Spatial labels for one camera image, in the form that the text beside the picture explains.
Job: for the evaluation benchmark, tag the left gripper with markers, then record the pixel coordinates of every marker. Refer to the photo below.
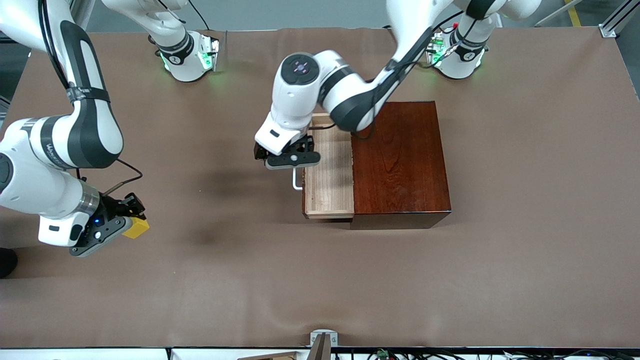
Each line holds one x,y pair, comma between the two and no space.
302,145

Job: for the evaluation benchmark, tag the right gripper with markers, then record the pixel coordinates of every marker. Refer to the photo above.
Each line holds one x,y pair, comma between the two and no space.
113,207

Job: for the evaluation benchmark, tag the yellow block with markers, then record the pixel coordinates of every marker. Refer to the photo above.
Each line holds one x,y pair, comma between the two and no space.
137,229

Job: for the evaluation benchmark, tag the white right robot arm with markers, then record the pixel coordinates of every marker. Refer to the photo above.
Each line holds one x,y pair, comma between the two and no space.
95,125

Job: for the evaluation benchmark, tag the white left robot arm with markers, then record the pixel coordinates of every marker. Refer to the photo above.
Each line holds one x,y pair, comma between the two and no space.
300,75

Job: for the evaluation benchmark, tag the dark brown wooden cabinet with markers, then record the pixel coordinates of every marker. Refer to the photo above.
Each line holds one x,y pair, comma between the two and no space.
400,170

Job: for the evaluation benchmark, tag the black round object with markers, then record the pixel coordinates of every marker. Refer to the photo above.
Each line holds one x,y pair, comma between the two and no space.
7,262

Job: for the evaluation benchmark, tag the brown table cover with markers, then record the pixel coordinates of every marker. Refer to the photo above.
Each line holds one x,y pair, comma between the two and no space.
250,280

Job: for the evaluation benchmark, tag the light wooden board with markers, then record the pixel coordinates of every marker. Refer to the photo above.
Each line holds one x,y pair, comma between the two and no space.
275,356

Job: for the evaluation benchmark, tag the green connector plug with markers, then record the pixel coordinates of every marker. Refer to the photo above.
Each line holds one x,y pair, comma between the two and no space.
382,354

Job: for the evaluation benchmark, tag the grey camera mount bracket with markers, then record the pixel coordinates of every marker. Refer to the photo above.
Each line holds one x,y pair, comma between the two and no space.
324,332

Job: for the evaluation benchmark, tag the aluminium frame profile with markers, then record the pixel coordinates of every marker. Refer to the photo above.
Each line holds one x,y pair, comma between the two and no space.
82,12
612,25

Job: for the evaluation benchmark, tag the brown wooden camera post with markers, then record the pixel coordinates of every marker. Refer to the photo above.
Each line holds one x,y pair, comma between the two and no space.
322,350

